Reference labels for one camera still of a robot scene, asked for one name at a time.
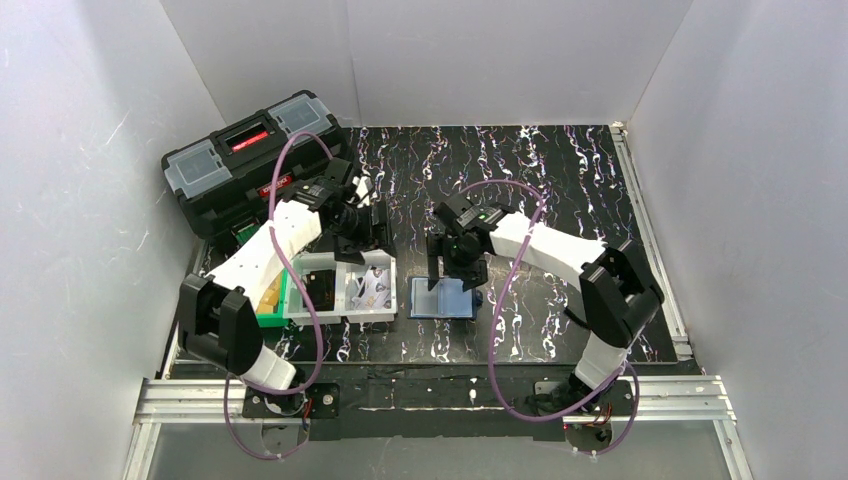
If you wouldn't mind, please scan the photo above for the blue leather card holder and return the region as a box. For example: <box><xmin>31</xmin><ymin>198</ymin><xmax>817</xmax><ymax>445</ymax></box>
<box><xmin>408</xmin><ymin>277</ymin><xmax>483</xmax><ymax>320</ymax></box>

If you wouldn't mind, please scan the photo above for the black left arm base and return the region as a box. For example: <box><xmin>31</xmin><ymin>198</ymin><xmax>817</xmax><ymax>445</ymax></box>
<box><xmin>242</xmin><ymin>383</ymin><xmax>341</xmax><ymax>420</ymax></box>

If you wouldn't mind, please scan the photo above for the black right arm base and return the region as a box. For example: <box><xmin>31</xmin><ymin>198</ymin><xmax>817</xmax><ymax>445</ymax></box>
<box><xmin>524</xmin><ymin>379</ymin><xmax>635</xmax><ymax>419</ymax></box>

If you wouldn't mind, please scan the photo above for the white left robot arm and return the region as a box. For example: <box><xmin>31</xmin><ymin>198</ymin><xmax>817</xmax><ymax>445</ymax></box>
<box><xmin>176</xmin><ymin>200</ymin><xmax>396</xmax><ymax>395</ymax></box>

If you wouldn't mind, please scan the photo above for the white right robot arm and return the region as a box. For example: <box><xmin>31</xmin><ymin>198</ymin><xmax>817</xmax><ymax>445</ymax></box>
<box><xmin>426</xmin><ymin>206</ymin><xmax>665</xmax><ymax>391</ymax></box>

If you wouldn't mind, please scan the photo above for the black chip card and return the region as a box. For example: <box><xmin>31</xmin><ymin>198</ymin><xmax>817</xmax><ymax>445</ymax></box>
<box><xmin>302</xmin><ymin>269</ymin><xmax>336</xmax><ymax>312</ymax></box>

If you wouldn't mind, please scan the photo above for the gold card in bin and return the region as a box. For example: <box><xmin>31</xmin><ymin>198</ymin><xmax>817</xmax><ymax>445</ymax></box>
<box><xmin>256</xmin><ymin>275</ymin><xmax>282</xmax><ymax>315</ymax></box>

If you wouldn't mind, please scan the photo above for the white divided plastic tray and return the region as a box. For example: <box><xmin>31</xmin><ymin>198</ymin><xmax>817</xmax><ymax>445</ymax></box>
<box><xmin>292</xmin><ymin>250</ymin><xmax>398</xmax><ymax>325</ymax></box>

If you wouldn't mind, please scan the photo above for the green plastic bin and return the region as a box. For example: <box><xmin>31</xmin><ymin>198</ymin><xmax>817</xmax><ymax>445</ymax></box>
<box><xmin>255</xmin><ymin>269</ymin><xmax>289</xmax><ymax>329</ymax></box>

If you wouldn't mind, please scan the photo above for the black grey toolbox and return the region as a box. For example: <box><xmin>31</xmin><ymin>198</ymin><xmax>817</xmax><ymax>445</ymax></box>
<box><xmin>161</xmin><ymin>90</ymin><xmax>350</xmax><ymax>240</ymax></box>

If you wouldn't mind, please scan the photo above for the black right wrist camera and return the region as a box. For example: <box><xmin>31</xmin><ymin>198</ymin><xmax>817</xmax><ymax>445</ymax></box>
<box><xmin>433</xmin><ymin>194</ymin><xmax>517</xmax><ymax>237</ymax></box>

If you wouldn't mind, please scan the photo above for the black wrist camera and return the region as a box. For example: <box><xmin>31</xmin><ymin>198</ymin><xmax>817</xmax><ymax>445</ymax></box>
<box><xmin>279</xmin><ymin>158</ymin><xmax>374</xmax><ymax>212</ymax></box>
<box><xmin>433</xmin><ymin>194</ymin><xmax>517</xmax><ymax>237</ymax></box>

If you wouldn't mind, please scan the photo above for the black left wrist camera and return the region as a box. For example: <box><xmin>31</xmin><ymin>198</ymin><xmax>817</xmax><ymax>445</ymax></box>
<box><xmin>279</xmin><ymin>158</ymin><xmax>374</xmax><ymax>212</ymax></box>

